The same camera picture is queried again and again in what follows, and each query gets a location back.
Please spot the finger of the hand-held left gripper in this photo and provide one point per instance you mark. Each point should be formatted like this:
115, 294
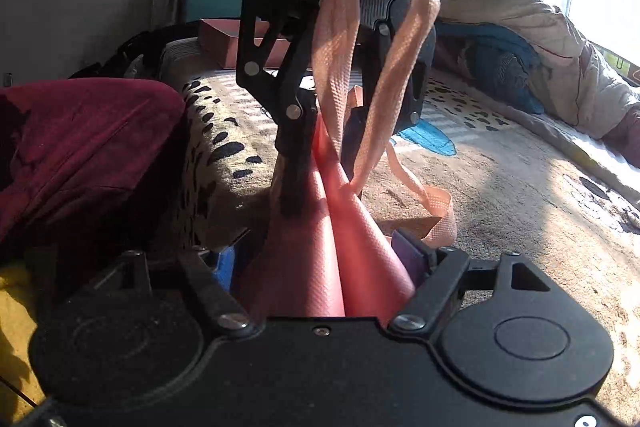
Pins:
295, 167
356, 137

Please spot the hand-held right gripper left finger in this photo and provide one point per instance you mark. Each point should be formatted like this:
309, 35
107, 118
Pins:
225, 269

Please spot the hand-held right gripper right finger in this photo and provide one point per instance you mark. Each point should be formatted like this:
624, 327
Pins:
412, 259

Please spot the pink woven shopping bag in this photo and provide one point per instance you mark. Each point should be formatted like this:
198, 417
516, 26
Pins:
320, 257

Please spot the black bag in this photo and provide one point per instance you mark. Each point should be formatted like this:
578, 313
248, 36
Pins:
140, 47

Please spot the spotted plush blanket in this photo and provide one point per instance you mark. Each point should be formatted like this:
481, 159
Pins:
500, 187

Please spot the pink box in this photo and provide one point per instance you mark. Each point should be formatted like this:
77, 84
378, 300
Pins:
220, 39

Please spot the dark blue cloth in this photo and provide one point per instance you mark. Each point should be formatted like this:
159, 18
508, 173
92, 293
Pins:
500, 57

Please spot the beige quilted duvet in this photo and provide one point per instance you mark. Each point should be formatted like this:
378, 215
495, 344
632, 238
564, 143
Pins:
525, 12

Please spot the dark red cloth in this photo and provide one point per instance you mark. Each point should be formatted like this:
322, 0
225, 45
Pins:
75, 147

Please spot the white patterned bedsheet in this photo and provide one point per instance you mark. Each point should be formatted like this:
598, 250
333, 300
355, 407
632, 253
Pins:
590, 152

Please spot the yellow cloth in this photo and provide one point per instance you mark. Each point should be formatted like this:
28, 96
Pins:
17, 307

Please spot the purple quilted cloth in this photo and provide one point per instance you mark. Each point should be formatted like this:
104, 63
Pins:
625, 132

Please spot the colourful wall mat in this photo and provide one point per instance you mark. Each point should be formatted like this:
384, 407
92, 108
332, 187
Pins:
627, 67

